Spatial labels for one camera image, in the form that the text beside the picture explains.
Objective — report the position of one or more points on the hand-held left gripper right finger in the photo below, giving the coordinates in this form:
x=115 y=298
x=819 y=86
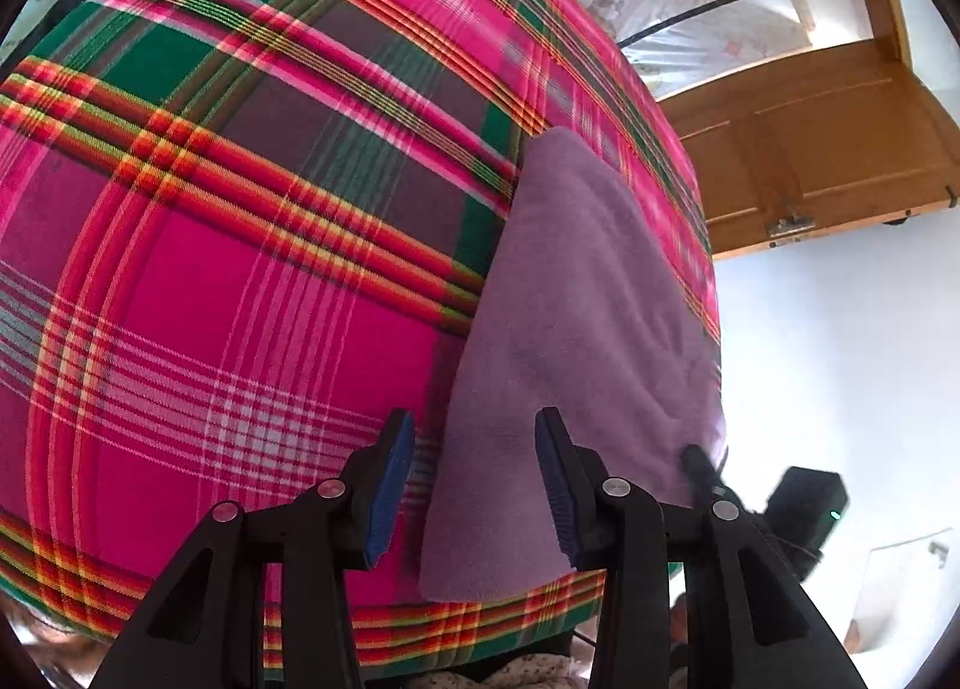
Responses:
x=559 y=486

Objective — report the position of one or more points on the metal door lock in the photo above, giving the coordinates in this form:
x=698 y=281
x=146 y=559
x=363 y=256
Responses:
x=791 y=225

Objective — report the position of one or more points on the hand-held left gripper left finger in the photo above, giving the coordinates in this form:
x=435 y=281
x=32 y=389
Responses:
x=390 y=486

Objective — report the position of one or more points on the purple towel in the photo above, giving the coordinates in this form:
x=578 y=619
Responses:
x=585 y=299

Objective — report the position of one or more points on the wooden door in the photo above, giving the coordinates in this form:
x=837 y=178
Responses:
x=825 y=141

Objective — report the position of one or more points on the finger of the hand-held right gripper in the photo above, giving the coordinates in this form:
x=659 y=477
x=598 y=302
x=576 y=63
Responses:
x=696 y=462

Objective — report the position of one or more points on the pink plaid blanket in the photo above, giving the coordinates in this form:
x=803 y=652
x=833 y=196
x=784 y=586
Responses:
x=187 y=246

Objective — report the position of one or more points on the person's floral clothing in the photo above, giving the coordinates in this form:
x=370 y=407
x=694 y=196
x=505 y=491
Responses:
x=525 y=674

